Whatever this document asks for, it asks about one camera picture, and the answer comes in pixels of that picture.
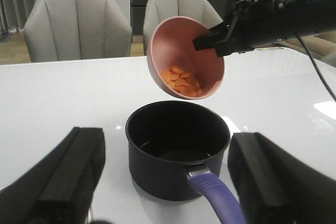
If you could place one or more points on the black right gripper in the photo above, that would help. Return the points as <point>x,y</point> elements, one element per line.
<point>252,24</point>

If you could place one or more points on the grey upholstered chair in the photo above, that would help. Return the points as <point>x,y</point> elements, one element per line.
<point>159,10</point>
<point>60,30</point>

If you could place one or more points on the right grey upholstered chair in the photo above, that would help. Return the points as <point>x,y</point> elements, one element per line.
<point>159,10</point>

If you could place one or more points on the dark blue saucepan purple handle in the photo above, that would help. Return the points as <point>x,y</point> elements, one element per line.
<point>176,151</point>

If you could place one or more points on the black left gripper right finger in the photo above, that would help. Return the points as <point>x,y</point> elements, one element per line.
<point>275,187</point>

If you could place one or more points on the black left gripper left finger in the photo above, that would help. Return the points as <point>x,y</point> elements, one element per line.
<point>60,187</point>

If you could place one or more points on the left grey upholstered chair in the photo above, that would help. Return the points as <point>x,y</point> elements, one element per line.
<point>60,30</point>

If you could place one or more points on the pink bowl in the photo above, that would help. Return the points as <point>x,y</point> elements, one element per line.
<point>172,45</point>

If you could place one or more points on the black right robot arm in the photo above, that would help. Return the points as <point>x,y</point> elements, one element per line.
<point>308,17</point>

